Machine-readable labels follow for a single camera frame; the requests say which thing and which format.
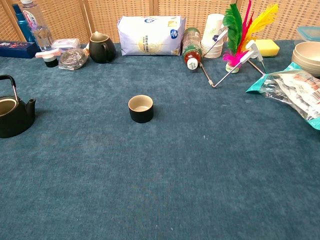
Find black cast iron teapot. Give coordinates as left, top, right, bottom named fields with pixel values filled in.
left=0, top=74, right=37, bottom=139

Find black teacup beige inside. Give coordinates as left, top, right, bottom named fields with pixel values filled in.
left=128, top=94, right=154, bottom=124

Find teal blue tablecloth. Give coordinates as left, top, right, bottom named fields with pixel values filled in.
left=0, top=39, right=320, bottom=240

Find tea bottle green label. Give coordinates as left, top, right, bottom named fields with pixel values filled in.
left=181, top=26, right=203, bottom=72

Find white tissue pack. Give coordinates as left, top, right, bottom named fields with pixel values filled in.
left=117, top=15, right=187, bottom=57

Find black ceramic pitcher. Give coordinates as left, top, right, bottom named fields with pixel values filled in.
left=88, top=31, right=117, bottom=64

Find steel wool scrubber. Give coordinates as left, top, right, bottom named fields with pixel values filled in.
left=58, top=47, right=89, bottom=71

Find stack of paper cups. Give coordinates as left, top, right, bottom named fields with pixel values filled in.
left=200, top=13, right=226, bottom=60

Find wicker folding screen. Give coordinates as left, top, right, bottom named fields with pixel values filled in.
left=0, top=0, right=320, bottom=43

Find colourful feather shuttlecock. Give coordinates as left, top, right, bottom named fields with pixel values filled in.
left=222, top=0, right=279, bottom=74

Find pink white card box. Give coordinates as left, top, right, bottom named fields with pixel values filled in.
left=51, top=38, right=82, bottom=51

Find small black jar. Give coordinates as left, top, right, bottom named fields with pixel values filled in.
left=43, top=56, right=59, bottom=69

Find yellow sponge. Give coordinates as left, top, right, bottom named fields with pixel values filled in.
left=254, top=38, right=281, bottom=58

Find pink white flat packet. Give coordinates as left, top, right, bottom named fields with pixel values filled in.
left=34, top=48, right=62, bottom=59

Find teal printed snack bag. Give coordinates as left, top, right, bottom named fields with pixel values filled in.
left=245, top=62, right=320, bottom=131

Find clear water bottle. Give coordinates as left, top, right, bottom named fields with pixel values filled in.
left=20, top=0, right=55, bottom=52

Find stacked beige bowls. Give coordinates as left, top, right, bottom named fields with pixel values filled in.
left=291, top=53, right=320, bottom=78

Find dark blue box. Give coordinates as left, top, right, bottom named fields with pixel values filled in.
left=0, top=40, right=39, bottom=59

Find beige bowl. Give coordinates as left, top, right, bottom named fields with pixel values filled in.
left=292, top=41, right=320, bottom=65

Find clear container teal lid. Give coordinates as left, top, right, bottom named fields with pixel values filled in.
left=295, top=25, right=320, bottom=44

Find metal wire rack white clips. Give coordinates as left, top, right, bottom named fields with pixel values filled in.
left=199, top=27, right=266, bottom=89

